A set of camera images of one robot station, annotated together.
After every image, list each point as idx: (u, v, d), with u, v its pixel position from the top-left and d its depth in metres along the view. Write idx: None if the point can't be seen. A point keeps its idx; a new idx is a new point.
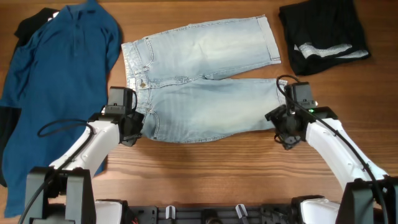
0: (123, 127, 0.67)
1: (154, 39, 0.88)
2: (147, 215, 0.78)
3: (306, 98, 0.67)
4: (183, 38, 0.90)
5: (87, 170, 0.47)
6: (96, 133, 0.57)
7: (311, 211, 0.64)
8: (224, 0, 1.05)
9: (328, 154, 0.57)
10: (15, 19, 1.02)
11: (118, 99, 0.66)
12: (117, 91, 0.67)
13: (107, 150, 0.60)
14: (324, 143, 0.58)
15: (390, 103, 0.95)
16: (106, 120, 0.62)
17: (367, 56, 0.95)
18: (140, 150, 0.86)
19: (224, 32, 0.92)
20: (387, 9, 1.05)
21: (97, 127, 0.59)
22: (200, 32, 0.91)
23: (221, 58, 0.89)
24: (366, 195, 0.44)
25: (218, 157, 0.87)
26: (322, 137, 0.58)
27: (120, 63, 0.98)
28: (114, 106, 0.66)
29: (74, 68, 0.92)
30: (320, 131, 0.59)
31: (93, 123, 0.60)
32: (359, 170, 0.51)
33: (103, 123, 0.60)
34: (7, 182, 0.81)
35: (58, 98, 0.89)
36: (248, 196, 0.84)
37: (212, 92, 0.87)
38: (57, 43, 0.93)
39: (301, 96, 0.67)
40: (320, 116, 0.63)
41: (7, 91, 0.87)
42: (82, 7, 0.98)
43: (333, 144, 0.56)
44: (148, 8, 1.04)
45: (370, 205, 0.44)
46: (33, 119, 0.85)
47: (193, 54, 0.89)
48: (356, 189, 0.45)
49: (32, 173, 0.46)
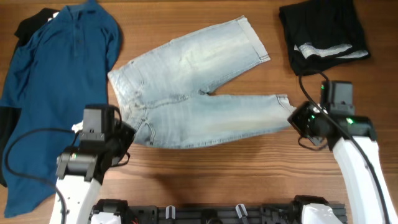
0: (102, 164, 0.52)
1: (140, 61, 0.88)
2: (147, 215, 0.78)
3: (344, 100, 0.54)
4: (170, 55, 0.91)
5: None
6: (69, 205, 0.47)
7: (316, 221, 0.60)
8: (224, 0, 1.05)
9: (351, 182, 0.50)
10: (15, 19, 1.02)
11: (95, 124, 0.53)
12: (93, 112, 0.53)
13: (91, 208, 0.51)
14: (351, 170, 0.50)
15: (389, 103, 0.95)
16: (81, 160, 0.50)
17: (367, 56, 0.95)
18: (140, 150, 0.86)
19: (209, 41, 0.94)
20: (387, 8, 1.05)
21: (70, 196, 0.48)
22: (185, 47, 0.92)
23: (211, 68, 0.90)
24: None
25: (217, 157, 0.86)
26: (352, 168, 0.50)
27: (120, 63, 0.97)
28: (91, 134, 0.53)
29: (74, 68, 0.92)
30: (352, 156, 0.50)
31: (66, 186, 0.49)
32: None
33: (75, 186, 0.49)
34: (7, 182, 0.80)
35: (58, 98, 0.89)
36: (248, 196, 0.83)
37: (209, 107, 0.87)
38: (56, 43, 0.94)
39: (339, 96, 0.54)
40: (358, 130, 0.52)
41: (7, 91, 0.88)
42: (81, 7, 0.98)
43: (360, 178, 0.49)
44: (148, 8, 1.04)
45: None
46: (33, 119, 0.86)
47: (183, 70, 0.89)
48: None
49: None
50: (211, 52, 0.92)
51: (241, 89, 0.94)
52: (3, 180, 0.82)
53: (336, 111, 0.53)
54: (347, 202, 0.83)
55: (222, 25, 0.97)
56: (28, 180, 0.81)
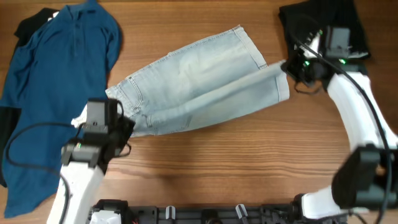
0: (105, 155, 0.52)
1: (138, 77, 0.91)
2: (147, 215, 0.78)
3: (340, 44, 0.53)
4: (168, 69, 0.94)
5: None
6: (71, 193, 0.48)
7: (313, 203, 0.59)
8: (224, 0, 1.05)
9: (345, 109, 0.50)
10: (14, 18, 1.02)
11: (98, 117, 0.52)
12: (96, 105, 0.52)
13: (92, 196, 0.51)
14: (346, 101, 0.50)
15: (391, 103, 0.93)
16: (85, 150, 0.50)
17: (366, 56, 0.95)
18: (140, 150, 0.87)
19: (206, 52, 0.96)
20: (387, 9, 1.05)
21: (74, 182, 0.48)
22: (181, 60, 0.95)
23: (211, 79, 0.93)
24: (375, 160, 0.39)
25: (218, 157, 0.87)
26: (346, 94, 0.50)
27: (120, 63, 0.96)
28: (94, 126, 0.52)
29: (74, 68, 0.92)
30: (346, 86, 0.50)
31: (69, 168, 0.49)
32: (374, 133, 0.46)
33: (79, 170, 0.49)
34: (7, 182, 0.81)
35: (58, 98, 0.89)
36: (248, 196, 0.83)
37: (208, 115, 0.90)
38: (57, 43, 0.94)
39: (336, 41, 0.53)
40: (351, 69, 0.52)
41: (7, 91, 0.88)
42: (82, 7, 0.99)
43: (356, 103, 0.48)
44: (148, 7, 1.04)
45: (375, 167, 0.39)
46: (33, 119, 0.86)
47: (182, 83, 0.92)
48: (365, 151, 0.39)
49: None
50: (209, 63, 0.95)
51: None
52: (3, 180, 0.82)
53: (331, 55, 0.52)
54: None
55: (221, 33, 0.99)
56: (28, 180, 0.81)
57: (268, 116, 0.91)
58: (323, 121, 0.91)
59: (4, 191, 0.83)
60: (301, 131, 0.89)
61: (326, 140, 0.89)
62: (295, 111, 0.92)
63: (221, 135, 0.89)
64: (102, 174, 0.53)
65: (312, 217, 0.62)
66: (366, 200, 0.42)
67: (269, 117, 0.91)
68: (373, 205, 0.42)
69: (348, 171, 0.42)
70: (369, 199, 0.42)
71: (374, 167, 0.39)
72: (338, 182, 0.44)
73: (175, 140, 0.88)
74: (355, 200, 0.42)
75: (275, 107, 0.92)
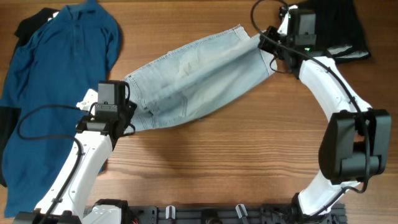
0: (115, 132, 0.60)
1: (138, 75, 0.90)
2: (147, 215, 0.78)
3: (308, 31, 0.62)
4: (168, 66, 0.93)
5: (77, 217, 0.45)
6: (85, 153, 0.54)
7: (308, 197, 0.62)
8: (224, 0, 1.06)
9: (317, 88, 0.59)
10: (14, 18, 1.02)
11: (109, 98, 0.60)
12: (107, 86, 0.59)
13: (99, 164, 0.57)
14: (317, 81, 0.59)
15: (392, 102, 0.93)
16: (95, 124, 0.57)
17: (367, 56, 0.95)
18: (140, 150, 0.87)
19: (206, 51, 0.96)
20: (386, 9, 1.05)
21: (86, 143, 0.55)
22: (182, 58, 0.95)
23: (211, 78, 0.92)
24: (350, 124, 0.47)
25: (218, 157, 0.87)
26: (315, 74, 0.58)
27: (120, 63, 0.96)
28: (105, 106, 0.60)
29: (75, 68, 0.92)
30: (313, 69, 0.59)
31: (82, 135, 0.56)
32: (345, 102, 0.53)
33: (92, 135, 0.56)
34: (7, 182, 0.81)
35: (58, 98, 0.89)
36: (248, 196, 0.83)
37: (206, 107, 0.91)
38: (57, 43, 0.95)
39: (304, 28, 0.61)
40: (316, 55, 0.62)
41: (7, 91, 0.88)
42: (82, 7, 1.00)
43: (325, 81, 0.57)
44: (148, 7, 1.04)
45: (351, 130, 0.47)
46: (33, 119, 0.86)
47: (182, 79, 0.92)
48: (341, 119, 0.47)
49: (18, 220, 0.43)
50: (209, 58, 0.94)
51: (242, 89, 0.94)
52: (3, 179, 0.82)
53: (300, 42, 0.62)
54: (347, 203, 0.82)
55: (221, 32, 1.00)
56: (28, 180, 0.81)
57: (268, 116, 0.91)
58: (323, 121, 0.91)
59: (4, 191, 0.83)
60: (301, 131, 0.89)
61: None
62: (295, 111, 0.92)
63: (221, 134, 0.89)
64: (111, 146, 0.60)
65: (313, 213, 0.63)
66: (350, 167, 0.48)
67: (269, 117, 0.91)
68: (358, 173, 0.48)
69: (331, 142, 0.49)
70: (352, 166, 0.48)
71: (351, 127, 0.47)
72: (326, 152, 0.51)
73: (175, 140, 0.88)
74: (341, 168, 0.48)
75: (275, 107, 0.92)
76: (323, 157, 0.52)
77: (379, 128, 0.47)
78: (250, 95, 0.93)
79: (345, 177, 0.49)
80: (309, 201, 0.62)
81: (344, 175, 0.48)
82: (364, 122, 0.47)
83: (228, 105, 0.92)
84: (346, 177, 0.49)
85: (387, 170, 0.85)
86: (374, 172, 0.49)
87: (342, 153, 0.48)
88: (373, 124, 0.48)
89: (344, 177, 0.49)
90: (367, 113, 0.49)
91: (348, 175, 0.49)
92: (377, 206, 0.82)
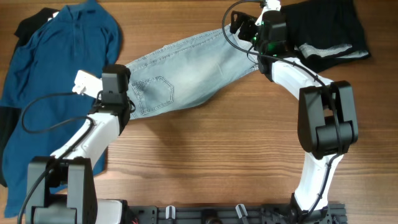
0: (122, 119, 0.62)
1: (132, 67, 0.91)
2: (147, 215, 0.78)
3: (278, 38, 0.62)
4: (163, 59, 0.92)
5: (89, 160, 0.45)
6: (96, 124, 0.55)
7: (303, 190, 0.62)
8: (224, 1, 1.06)
9: (287, 81, 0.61)
10: (15, 18, 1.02)
11: (114, 87, 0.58)
12: (111, 77, 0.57)
13: (107, 140, 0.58)
14: (286, 76, 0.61)
15: (392, 102, 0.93)
16: (106, 113, 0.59)
17: (367, 56, 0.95)
18: (141, 150, 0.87)
19: (201, 46, 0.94)
20: (386, 9, 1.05)
21: (97, 119, 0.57)
22: (178, 51, 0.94)
23: (203, 72, 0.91)
24: (315, 96, 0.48)
25: (218, 157, 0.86)
26: (283, 70, 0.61)
27: (120, 63, 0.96)
28: (111, 94, 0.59)
29: (74, 67, 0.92)
30: (281, 66, 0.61)
31: (94, 114, 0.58)
32: (310, 82, 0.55)
33: (104, 114, 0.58)
34: (7, 182, 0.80)
35: (58, 99, 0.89)
36: (248, 196, 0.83)
37: (195, 96, 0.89)
38: (56, 43, 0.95)
39: (275, 36, 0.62)
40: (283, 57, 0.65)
41: (7, 91, 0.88)
42: (82, 7, 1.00)
43: (292, 74, 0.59)
44: (148, 7, 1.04)
45: (319, 100, 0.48)
46: (33, 120, 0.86)
47: (177, 73, 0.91)
48: (307, 92, 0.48)
49: (32, 163, 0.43)
50: (201, 51, 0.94)
51: (242, 89, 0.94)
52: (3, 179, 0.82)
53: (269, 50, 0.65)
54: (347, 202, 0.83)
55: (218, 30, 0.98)
56: None
57: (268, 116, 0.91)
58: None
59: (4, 191, 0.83)
60: None
61: None
62: (295, 111, 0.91)
63: (221, 134, 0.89)
64: (118, 129, 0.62)
65: (311, 208, 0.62)
66: (326, 137, 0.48)
67: (269, 117, 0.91)
68: (334, 143, 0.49)
69: (303, 116, 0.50)
70: (329, 136, 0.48)
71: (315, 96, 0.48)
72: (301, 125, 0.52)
73: (175, 140, 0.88)
74: (318, 139, 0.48)
75: (275, 107, 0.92)
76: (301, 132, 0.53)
77: (343, 98, 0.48)
78: (249, 95, 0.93)
79: (324, 146, 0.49)
80: (304, 194, 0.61)
81: (323, 145, 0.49)
82: (330, 96, 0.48)
83: (228, 104, 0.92)
84: (324, 149, 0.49)
85: (387, 169, 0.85)
86: (350, 142, 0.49)
87: (314, 123, 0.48)
88: (338, 95, 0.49)
89: (322, 149, 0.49)
90: (331, 87, 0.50)
91: (326, 146, 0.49)
92: (377, 206, 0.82)
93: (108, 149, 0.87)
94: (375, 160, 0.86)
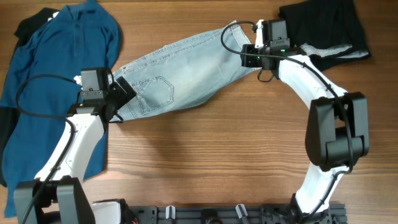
0: (104, 115, 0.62)
1: (132, 67, 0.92)
2: (147, 215, 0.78)
3: (280, 35, 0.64)
4: (162, 59, 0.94)
5: (76, 178, 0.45)
6: (78, 130, 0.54)
7: (305, 195, 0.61)
8: (224, 0, 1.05)
9: (295, 83, 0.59)
10: (15, 19, 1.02)
11: (93, 83, 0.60)
12: (89, 73, 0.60)
13: (92, 145, 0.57)
14: (295, 78, 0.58)
15: (392, 102, 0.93)
16: (86, 109, 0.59)
17: (367, 56, 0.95)
18: (141, 150, 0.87)
19: (201, 46, 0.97)
20: (387, 9, 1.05)
21: (78, 123, 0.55)
22: (178, 51, 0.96)
23: (203, 73, 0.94)
24: (328, 109, 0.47)
25: (217, 157, 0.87)
26: (293, 70, 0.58)
27: (120, 63, 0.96)
28: (91, 92, 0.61)
29: (74, 67, 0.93)
30: (290, 65, 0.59)
31: (73, 117, 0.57)
32: (322, 91, 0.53)
33: (83, 116, 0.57)
34: (7, 182, 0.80)
35: (58, 101, 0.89)
36: (248, 196, 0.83)
37: (196, 95, 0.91)
38: (56, 43, 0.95)
39: (277, 33, 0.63)
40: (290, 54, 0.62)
41: (7, 91, 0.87)
42: (82, 7, 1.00)
43: (303, 76, 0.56)
44: (148, 7, 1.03)
45: (331, 113, 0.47)
46: (33, 120, 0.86)
47: (178, 74, 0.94)
48: (319, 104, 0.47)
49: (17, 190, 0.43)
50: (201, 51, 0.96)
51: (242, 89, 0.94)
52: (3, 180, 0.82)
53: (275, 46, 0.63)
54: (347, 202, 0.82)
55: (218, 29, 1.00)
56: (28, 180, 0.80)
57: (268, 116, 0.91)
58: None
59: (4, 191, 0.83)
60: (302, 131, 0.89)
61: None
62: (295, 111, 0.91)
63: (221, 134, 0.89)
64: (102, 127, 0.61)
65: (312, 211, 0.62)
66: (335, 152, 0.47)
67: (269, 117, 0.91)
68: (345, 156, 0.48)
69: (313, 129, 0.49)
70: (339, 150, 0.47)
71: (328, 108, 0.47)
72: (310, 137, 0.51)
73: (175, 140, 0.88)
74: (327, 155, 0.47)
75: (275, 107, 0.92)
76: (309, 144, 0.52)
77: (357, 110, 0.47)
78: (249, 94, 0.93)
79: (334, 160, 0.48)
80: (306, 197, 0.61)
81: (331, 160, 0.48)
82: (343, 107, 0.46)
83: (228, 104, 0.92)
84: (333, 162, 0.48)
85: (387, 169, 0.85)
86: (360, 154, 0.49)
87: (325, 137, 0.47)
88: (351, 106, 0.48)
89: (331, 162, 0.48)
90: (344, 98, 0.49)
91: (336, 160, 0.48)
92: (377, 206, 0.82)
93: (108, 149, 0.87)
94: (375, 160, 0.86)
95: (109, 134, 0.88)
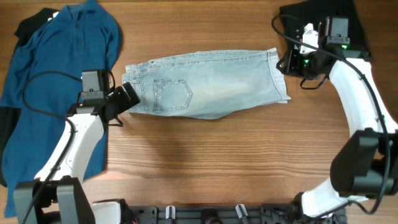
0: (104, 115, 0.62)
1: (160, 63, 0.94)
2: (147, 215, 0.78)
3: (341, 32, 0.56)
4: (191, 64, 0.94)
5: (76, 178, 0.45)
6: (77, 130, 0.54)
7: (312, 199, 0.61)
8: (224, 0, 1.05)
9: (346, 94, 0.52)
10: (15, 19, 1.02)
11: (93, 84, 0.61)
12: (89, 74, 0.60)
13: (92, 145, 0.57)
14: (347, 88, 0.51)
15: (392, 102, 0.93)
16: (85, 109, 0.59)
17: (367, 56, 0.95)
18: (141, 150, 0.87)
19: (231, 57, 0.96)
20: (387, 9, 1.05)
21: (78, 123, 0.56)
22: (208, 61, 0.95)
23: (223, 89, 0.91)
24: (373, 144, 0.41)
25: (218, 157, 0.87)
26: (348, 79, 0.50)
27: (120, 63, 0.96)
28: (91, 93, 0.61)
29: (74, 67, 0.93)
30: (346, 71, 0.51)
31: (73, 117, 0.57)
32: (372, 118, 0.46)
33: (83, 116, 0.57)
34: (7, 182, 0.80)
35: (58, 99, 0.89)
36: (248, 196, 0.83)
37: (210, 110, 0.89)
38: (57, 43, 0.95)
39: (336, 30, 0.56)
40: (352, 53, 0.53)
41: (7, 91, 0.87)
42: (82, 7, 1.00)
43: (359, 93, 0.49)
44: (148, 7, 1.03)
45: (374, 151, 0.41)
46: (33, 119, 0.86)
47: (201, 82, 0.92)
48: (364, 137, 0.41)
49: (17, 190, 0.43)
50: (231, 68, 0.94)
51: None
52: (3, 180, 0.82)
53: (331, 43, 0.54)
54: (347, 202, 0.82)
55: (255, 51, 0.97)
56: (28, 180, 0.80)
57: (268, 116, 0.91)
58: (323, 120, 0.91)
59: (4, 191, 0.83)
60: (302, 131, 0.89)
61: (327, 140, 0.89)
62: (294, 111, 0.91)
63: (221, 134, 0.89)
64: (102, 129, 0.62)
65: (314, 215, 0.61)
66: (364, 185, 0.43)
67: (269, 117, 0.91)
68: (370, 191, 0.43)
69: (348, 156, 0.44)
70: (367, 184, 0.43)
71: (372, 146, 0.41)
72: (341, 163, 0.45)
73: (175, 140, 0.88)
74: (354, 185, 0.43)
75: (275, 107, 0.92)
76: (336, 167, 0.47)
77: None
78: None
79: (357, 192, 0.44)
80: (312, 203, 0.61)
81: (356, 190, 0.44)
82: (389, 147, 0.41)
83: None
84: (357, 193, 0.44)
85: None
86: (387, 193, 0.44)
87: (359, 171, 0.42)
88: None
89: (354, 193, 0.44)
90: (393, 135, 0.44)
91: (359, 191, 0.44)
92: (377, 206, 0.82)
93: (108, 149, 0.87)
94: None
95: (109, 134, 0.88)
